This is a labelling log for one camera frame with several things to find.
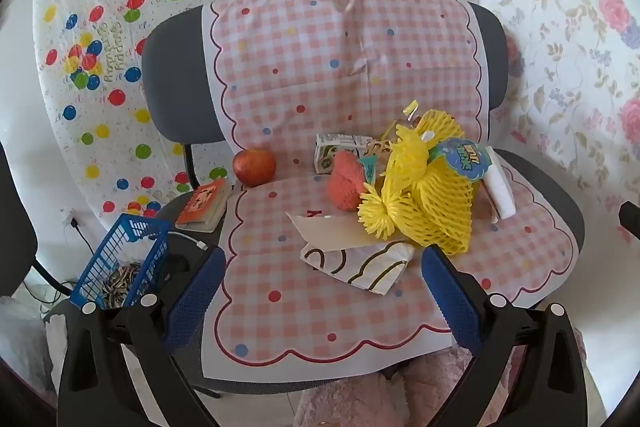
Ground small orange book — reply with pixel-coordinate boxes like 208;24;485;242
175;179;233;233

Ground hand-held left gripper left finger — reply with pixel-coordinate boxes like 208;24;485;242
56;244;228;427

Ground pink fluffy rug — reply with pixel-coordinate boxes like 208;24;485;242
292;332;586;427

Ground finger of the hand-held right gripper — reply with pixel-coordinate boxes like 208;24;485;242
619;201;640;229

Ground yellow foam net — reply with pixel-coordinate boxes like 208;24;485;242
382;109;473;256

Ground small milk carton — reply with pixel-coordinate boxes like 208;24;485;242
314;133;373;174

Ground orange foam net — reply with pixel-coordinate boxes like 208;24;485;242
327;151;368;212

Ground pink checkered cloth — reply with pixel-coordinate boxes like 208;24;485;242
200;0;581;380

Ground black chair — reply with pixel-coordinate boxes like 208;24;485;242
0;142;73;303

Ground floral print sheet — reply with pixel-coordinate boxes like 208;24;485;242
470;0;640;248

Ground striped crumpled wrappers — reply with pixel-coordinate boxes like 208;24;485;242
101;263;144;308

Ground beige paper piece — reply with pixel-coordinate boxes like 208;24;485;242
286;212;396;253

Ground red apple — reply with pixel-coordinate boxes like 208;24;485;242
232;148;277;188

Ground white cable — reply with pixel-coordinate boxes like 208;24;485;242
167;231;209;252

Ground blue round paper label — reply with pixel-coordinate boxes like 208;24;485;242
440;138;488;182

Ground white tube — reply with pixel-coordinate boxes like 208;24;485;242
482;146;517;220

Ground grey office chair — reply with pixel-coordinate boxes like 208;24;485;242
141;2;586;400

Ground white gold-striped paper bag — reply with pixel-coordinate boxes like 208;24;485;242
300;241;416;295

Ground blue plastic basket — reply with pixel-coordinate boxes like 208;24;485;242
70;213;171;310

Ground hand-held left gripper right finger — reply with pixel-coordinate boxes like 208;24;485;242
421;244;589;427

